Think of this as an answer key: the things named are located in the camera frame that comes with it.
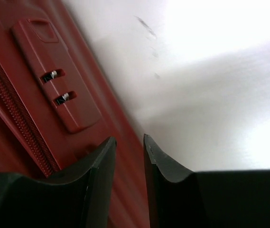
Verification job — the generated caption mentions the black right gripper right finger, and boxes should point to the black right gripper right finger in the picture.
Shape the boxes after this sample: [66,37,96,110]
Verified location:
[143,134,270,228]

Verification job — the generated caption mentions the red hard-shell suitcase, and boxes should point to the red hard-shell suitcase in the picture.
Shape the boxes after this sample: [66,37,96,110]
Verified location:
[0,0,149,228]

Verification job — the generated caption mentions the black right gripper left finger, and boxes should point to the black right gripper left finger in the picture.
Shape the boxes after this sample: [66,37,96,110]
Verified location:
[0,137,116,228]

